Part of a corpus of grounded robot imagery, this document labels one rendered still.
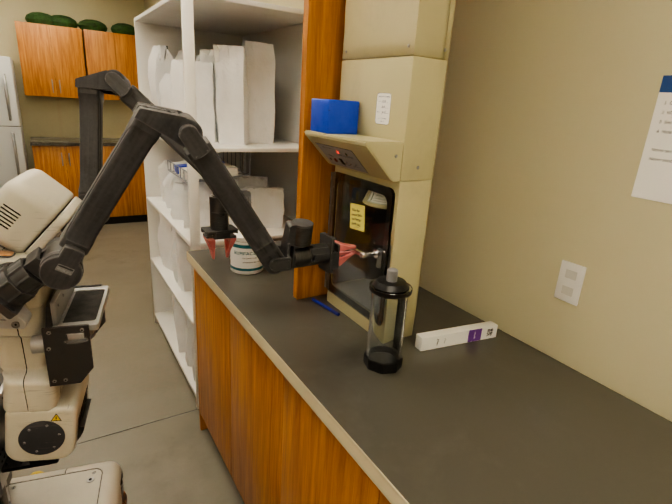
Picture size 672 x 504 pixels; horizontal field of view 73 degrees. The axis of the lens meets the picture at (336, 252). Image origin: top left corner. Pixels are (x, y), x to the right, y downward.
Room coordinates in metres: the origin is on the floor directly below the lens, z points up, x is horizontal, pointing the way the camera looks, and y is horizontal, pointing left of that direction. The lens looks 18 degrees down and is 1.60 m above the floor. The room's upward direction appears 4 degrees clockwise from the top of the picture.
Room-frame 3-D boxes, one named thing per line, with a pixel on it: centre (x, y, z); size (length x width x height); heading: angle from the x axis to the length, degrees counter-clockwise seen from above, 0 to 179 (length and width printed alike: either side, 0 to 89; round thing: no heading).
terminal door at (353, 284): (1.30, -0.06, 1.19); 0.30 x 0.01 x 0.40; 32
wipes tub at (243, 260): (1.70, 0.35, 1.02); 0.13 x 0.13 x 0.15
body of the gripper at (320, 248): (1.18, 0.05, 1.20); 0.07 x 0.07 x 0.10; 33
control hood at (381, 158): (1.28, -0.02, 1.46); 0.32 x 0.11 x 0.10; 33
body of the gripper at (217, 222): (1.38, 0.37, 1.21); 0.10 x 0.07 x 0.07; 123
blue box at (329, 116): (1.35, 0.03, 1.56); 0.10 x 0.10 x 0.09; 33
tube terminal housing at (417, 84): (1.38, -0.17, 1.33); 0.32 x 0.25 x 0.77; 33
